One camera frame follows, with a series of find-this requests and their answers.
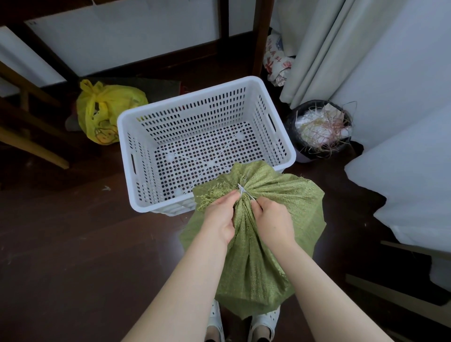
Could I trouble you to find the person's right hand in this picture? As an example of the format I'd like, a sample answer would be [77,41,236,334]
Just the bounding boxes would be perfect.
[250,196,296,251]

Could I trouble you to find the person's left hand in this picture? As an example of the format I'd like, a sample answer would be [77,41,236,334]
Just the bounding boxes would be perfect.
[201,189,242,246]

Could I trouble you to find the slim metal utility knife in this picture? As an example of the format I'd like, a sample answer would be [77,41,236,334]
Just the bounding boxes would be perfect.
[238,183,256,202]

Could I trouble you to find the green woven sack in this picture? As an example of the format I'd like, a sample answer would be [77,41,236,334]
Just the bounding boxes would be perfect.
[179,160,327,319]

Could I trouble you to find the white plastic perforated basket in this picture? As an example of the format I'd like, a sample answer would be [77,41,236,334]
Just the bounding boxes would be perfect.
[117,76,296,216]

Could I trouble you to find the person's left forearm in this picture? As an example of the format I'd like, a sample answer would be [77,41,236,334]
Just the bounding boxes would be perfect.
[121,236,237,342]

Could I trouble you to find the person's right forearm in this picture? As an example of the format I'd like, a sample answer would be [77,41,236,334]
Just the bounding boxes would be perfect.
[278,239,394,342]

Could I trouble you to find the person's right white shoe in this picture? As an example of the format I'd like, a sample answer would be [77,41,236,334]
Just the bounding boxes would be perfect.
[248,305,281,342]

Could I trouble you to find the person's white shoe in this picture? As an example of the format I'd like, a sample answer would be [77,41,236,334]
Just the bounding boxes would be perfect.
[248,305,281,342]
[206,299,226,342]

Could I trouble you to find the person's left white shoe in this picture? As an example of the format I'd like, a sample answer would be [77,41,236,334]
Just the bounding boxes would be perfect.
[206,299,226,342]

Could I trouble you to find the yellow plastic bag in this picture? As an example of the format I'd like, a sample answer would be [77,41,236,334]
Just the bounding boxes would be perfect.
[76,79,148,146]

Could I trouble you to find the black trash bin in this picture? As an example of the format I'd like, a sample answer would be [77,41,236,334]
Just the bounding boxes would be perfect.
[284,100,354,163]

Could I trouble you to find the white red floral cloth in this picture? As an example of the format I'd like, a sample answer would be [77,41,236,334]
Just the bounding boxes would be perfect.
[263,32,295,87]

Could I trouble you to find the beige curtain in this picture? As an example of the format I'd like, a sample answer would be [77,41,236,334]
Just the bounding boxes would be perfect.
[271,0,406,109]

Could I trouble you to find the white sheer curtain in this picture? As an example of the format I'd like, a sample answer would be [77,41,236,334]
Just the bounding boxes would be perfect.
[329,0,451,291]

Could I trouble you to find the dark brown wooden table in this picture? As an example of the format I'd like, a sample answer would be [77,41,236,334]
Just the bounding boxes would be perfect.
[0,0,275,89]

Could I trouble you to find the light wooden chair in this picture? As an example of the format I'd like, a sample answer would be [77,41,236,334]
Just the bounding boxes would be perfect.
[0,62,71,170]

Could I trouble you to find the white trash with strings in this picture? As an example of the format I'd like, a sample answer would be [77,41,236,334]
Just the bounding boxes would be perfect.
[295,102,353,150]

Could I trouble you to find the light wooden frame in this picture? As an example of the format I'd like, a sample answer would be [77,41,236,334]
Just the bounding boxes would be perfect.
[345,241,451,328]

